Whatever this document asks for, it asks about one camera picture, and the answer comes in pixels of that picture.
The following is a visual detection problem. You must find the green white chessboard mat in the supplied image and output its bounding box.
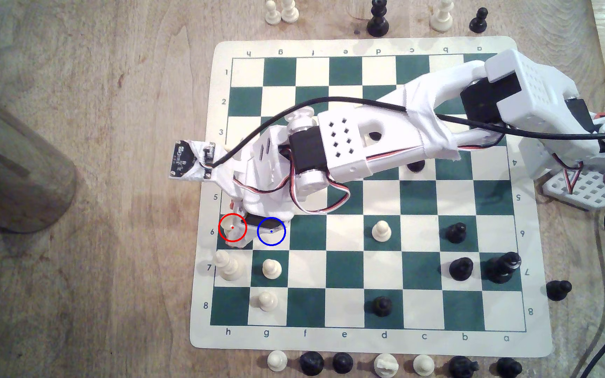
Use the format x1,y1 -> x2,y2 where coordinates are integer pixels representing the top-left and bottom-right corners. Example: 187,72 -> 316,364
189,36 -> 554,359

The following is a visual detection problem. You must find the red white black servo wire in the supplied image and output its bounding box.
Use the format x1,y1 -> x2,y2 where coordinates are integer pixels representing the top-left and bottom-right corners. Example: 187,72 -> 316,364
231,170 -> 353,216

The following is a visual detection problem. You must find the shiny metal cylinder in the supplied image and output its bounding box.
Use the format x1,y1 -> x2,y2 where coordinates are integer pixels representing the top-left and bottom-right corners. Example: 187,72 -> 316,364
0,79 -> 78,235

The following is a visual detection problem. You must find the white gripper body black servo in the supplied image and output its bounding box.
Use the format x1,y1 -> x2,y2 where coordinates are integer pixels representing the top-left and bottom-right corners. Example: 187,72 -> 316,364
218,125 -> 297,233

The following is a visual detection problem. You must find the white chess knight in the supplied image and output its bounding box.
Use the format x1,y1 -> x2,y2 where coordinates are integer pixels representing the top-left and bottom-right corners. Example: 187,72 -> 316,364
374,353 -> 400,378

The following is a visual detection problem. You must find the tall white chess piece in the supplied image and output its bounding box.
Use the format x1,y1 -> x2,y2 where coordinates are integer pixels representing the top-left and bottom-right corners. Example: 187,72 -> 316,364
429,0 -> 454,32
280,0 -> 300,24

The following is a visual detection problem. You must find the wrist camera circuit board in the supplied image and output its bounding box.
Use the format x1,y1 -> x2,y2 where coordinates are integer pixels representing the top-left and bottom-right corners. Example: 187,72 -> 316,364
169,139 -> 217,183

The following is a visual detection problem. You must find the white perforated base plate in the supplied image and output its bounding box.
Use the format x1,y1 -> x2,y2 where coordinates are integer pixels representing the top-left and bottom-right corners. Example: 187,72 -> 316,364
541,167 -> 605,211

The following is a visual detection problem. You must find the black chess queen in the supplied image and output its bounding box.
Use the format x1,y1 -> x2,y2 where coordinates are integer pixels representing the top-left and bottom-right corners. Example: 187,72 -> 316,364
486,251 -> 522,285

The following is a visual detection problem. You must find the tall black chess piece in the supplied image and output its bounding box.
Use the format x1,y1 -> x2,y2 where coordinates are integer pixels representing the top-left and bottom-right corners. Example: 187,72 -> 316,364
367,0 -> 390,37

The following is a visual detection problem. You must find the white chess king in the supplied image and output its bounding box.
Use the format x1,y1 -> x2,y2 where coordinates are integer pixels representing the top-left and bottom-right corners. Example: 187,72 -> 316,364
213,249 -> 248,282

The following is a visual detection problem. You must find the black camera cable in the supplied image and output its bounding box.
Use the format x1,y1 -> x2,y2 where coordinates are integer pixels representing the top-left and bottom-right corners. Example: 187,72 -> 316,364
210,69 -> 605,169

